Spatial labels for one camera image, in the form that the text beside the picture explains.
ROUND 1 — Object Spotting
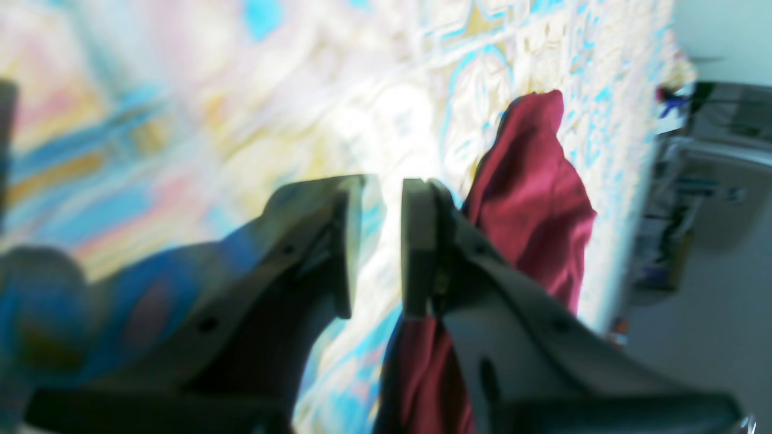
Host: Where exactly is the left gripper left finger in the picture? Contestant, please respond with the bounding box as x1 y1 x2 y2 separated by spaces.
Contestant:
24 175 369 433

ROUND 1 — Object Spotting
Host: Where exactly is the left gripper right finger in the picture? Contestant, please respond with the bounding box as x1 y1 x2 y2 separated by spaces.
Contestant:
402 179 745 433

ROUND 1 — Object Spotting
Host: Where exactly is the dark red t-shirt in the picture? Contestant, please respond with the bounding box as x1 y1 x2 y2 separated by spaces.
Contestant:
372 90 596 433

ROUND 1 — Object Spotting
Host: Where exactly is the patterned tile tablecloth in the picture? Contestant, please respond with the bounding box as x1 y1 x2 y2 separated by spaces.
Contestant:
2 1 676 433

